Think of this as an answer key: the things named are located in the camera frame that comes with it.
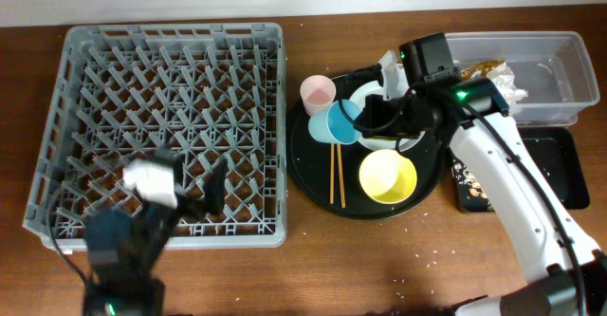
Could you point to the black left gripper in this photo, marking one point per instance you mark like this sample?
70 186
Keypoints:
212 197

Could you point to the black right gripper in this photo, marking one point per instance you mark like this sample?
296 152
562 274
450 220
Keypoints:
374 109

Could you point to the yellow bowl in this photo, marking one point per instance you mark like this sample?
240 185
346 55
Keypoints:
387 177

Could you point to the white paper napkin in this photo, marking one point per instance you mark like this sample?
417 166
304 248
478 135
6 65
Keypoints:
503 77

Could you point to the blue plastic cup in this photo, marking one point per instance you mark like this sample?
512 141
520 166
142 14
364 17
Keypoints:
330 125

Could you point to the pink plastic cup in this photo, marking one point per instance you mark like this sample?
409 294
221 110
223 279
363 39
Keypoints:
317 93

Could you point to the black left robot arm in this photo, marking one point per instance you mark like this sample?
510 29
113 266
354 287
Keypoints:
123 249

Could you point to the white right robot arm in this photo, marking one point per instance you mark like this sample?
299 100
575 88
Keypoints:
564 267

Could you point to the grey dishwasher rack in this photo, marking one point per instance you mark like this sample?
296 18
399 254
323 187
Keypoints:
206 91

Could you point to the clear plastic waste bin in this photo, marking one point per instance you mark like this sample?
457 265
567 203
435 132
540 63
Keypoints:
553 67

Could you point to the white round plate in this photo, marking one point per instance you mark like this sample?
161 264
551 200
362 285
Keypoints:
358 97

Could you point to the gold snack wrapper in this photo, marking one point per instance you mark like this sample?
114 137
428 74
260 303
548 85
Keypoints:
480 69

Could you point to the food scraps pile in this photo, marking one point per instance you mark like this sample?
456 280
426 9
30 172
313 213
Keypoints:
464 178

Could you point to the round black tray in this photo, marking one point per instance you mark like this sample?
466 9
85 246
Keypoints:
308 162

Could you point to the wooden chopstick left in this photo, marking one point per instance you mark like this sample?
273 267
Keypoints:
332 174

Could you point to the wooden chopstick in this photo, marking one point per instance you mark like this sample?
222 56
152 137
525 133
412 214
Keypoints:
341 178
332 174

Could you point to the wooden chopstick right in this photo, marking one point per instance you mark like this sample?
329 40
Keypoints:
341 178

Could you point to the black rectangular tray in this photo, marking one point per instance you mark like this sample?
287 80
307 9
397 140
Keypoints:
554 152

